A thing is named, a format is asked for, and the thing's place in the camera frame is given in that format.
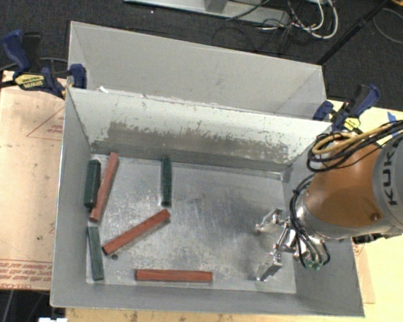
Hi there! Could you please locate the brown cardboard board, red print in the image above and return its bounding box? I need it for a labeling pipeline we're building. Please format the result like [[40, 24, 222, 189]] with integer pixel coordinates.
[[0, 69, 400, 322]]

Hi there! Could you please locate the red-brown flat block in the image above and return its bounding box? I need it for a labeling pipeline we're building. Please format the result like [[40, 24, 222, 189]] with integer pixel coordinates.
[[100, 200, 173, 264], [88, 150, 121, 226], [134, 261, 215, 292]]

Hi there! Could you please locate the grey metal bin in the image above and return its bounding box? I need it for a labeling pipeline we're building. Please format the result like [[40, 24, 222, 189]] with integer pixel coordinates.
[[33, 20, 399, 322]]

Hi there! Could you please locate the dark green flat block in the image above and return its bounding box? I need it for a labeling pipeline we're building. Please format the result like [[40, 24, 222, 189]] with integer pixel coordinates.
[[155, 155, 179, 208], [80, 224, 112, 284], [81, 158, 104, 211]]

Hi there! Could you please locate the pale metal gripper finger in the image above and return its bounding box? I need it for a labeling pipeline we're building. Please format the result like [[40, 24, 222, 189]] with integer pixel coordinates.
[[255, 250, 285, 285], [253, 204, 288, 239]]

